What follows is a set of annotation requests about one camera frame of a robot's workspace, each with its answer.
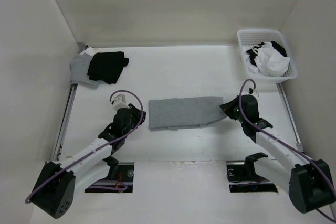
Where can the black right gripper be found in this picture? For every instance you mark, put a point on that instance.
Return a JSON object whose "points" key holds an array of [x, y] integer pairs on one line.
{"points": [[228, 107]]}

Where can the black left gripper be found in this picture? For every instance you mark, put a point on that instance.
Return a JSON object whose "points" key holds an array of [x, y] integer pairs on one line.
{"points": [[137, 115]]}

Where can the grey tank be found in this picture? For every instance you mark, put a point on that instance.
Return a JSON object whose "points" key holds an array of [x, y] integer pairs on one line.
{"points": [[79, 71], [185, 113]]}

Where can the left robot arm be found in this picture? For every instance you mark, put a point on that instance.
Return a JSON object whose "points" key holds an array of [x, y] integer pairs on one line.
{"points": [[59, 182]]}

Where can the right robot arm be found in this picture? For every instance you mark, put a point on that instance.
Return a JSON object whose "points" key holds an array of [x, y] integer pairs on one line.
{"points": [[307, 182]]}

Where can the folded black tank top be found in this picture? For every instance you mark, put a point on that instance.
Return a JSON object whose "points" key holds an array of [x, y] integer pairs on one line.
{"points": [[107, 66]]}

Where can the black tank top in basket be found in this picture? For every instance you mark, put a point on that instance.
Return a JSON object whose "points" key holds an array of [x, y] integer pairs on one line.
{"points": [[253, 51]]}

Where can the white tank top in basket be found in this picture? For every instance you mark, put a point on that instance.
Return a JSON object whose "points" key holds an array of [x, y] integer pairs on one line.
{"points": [[269, 62]]}

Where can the folded grey tank top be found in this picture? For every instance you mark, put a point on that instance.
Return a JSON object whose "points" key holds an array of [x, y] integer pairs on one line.
{"points": [[79, 71]]}

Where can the folded white tank top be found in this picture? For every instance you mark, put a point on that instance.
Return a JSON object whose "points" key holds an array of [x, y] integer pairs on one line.
{"points": [[89, 51]]}

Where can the white plastic laundry basket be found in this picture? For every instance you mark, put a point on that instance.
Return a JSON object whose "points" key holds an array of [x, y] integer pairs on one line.
{"points": [[249, 37]]}

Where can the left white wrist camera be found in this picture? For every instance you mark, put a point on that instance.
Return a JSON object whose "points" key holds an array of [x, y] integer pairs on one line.
{"points": [[119, 102]]}

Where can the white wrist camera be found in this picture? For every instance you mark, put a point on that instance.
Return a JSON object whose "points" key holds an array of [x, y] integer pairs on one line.
{"points": [[119, 102], [253, 92]]}

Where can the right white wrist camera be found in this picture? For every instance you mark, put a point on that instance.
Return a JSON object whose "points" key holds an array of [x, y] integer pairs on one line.
{"points": [[253, 92]]}

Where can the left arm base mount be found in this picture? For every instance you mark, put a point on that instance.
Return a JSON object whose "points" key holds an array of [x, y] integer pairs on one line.
{"points": [[118, 180]]}

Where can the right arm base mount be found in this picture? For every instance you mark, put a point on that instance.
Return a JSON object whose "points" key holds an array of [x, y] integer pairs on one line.
{"points": [[242, 177]]}

